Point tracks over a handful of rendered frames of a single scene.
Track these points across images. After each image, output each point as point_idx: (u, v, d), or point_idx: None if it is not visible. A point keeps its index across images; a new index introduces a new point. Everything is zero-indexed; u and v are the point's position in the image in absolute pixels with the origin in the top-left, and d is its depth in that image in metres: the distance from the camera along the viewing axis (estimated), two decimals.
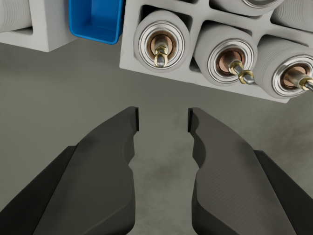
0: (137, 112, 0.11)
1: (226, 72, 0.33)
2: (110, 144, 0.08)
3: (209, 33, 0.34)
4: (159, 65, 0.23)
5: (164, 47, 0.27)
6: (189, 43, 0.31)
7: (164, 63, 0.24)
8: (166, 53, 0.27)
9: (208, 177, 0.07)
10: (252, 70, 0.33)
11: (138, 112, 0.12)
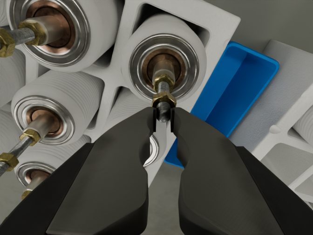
0: (155, 113, 0.11)
1: (52, 8, 0.17)
2: (126, 144, 0.08)
3: (98, 57, 0.25)
4: (161, 114, 0.12)
5: None
6: (122, 65, 0.21)
7: (155, 107, 0.14)
8: (157, 91, 0.17)
9: (193, 177, 0.07)
10: (6, 1, 0.18)
11: (156, 113, 0.12)
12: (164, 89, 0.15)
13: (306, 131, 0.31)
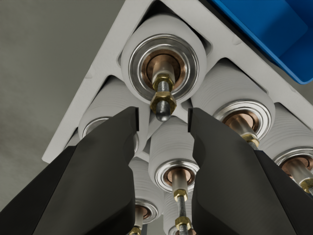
0: (137, 112, 0.11)
1: None
2: (110, 144, 0.08)
3: (146, 114, 0.29)
4: (166, 118, 0.12)
5: (155, 79, 0.17)
6: None
7: (168, 101, 0.13)
8: (164, 79, 0.16)
9: (208, 177, 0.07)
10: None
11: (138, 112, 0.12)
12: None
13: None
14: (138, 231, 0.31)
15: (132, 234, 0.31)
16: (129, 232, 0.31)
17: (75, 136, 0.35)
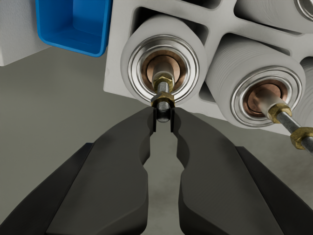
0: (155, 113, 0.11)
1: (255, 112, 0.22)
2: (126, 144, 0.08)
3: (232, 53, 0.23)
4: (166, 120, 0.12)
5: (159, 77, 0.17)
6: (206, 69, 0.20)
7: (170, 105, 0.13)
8: (167, 80, 0.16)
9: (193, 177, 0.07)
10: (293, 110, 0.23)
11: (156, 113, 0.12)
12: None
13: None
14: None
15: None
16: None
17: None
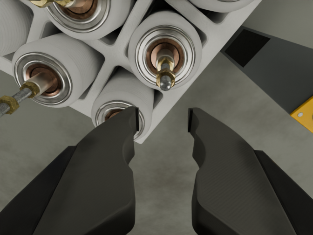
0: (137, 112, 0.11)
1: None
2: (110, 144, 0.08)
3: (43, 38, 0.28)
4: None
5: None
6: None
7: None
8: None
9: (208, 177, 0.07)
10: (75, 99, 0.28)
11: (138, 112, 0.12)
12: None
13: None
14: (159, 61, 0.20)
15: None
16: None
17: None
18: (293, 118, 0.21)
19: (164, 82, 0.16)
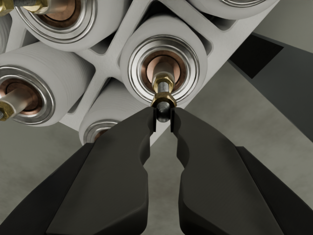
0: (155, 113, 0.11)
1: None
2: (126, 144, 0.08)
3: (22, 47, 0.24)
4: None
5: None
6: None
7: None
8: None
9: (193, 177, 0.07)
10: (60, 117, 0.24)
11: (156, 113, 0.12)
12: None
13: None
14: (173, 86, 0.17)
15: (163, 82, 0.16)
16: (157, 77, 0.17)
17: None
18: None
19: (168, 119, 0.12)
